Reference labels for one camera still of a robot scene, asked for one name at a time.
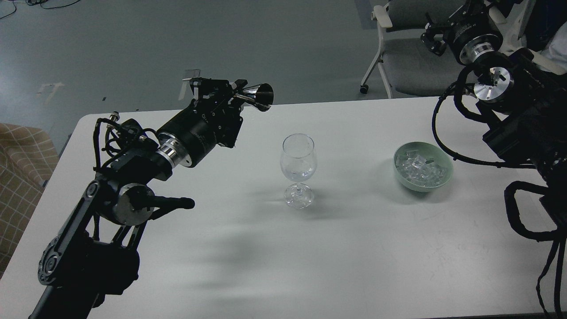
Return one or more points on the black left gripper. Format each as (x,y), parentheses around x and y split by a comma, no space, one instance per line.
(212,118)

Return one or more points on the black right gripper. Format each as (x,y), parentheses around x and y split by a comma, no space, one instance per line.
(469,33)

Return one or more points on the steel double jigger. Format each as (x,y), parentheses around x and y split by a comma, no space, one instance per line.
(260,96)

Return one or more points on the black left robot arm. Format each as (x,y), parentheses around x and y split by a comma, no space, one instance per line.
(95,252)

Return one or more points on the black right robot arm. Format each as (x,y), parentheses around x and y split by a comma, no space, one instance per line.
(521,95)

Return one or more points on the clear wine glass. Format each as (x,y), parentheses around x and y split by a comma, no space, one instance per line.
(298,163)

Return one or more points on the pile of ice cubes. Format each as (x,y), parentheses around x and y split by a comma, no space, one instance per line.
(419,170)

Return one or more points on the green bowl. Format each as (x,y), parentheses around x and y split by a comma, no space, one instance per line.
(429,151)

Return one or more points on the beige checkered cushion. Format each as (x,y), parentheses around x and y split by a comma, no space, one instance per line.
(27,161)

